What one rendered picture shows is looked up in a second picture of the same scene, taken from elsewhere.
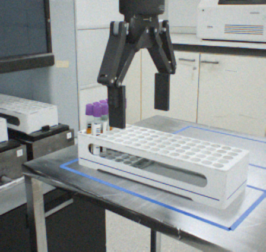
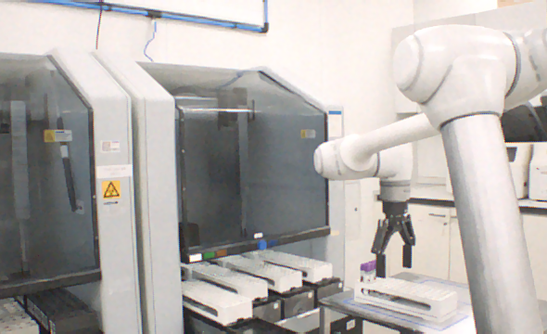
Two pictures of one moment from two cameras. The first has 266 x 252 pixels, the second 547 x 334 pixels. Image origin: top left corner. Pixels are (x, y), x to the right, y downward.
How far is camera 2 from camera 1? 84 cm
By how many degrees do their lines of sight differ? 18
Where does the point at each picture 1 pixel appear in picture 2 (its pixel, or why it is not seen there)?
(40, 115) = (322, 269)
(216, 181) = (435, 306)
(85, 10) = not seen: hidden behind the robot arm
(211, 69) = not seen: hidden behind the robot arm
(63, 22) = (337, 203)
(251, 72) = not seen: hidden behind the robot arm
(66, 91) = (337, 252)
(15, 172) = (306, 307)
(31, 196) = (324, 320)
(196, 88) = (448, 245)
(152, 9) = (400, 211)
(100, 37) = (348, 192)
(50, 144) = (328, 290)
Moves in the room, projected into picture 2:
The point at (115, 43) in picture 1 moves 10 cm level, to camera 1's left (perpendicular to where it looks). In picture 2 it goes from (380, 231) to (345, 231)
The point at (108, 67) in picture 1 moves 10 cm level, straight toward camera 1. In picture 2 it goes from (376, 244) to (379, 252)
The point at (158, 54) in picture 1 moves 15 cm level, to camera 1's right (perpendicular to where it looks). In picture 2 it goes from (404, 234) to (455, 234)
